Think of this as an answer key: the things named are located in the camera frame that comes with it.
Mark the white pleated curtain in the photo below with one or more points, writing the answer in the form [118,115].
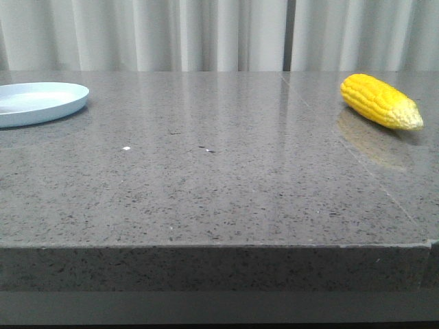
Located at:
[219,35]

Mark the light blue round plate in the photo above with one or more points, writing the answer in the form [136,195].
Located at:
[40,102]

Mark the yellow corn cob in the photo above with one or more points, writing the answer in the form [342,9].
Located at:
[381,103]

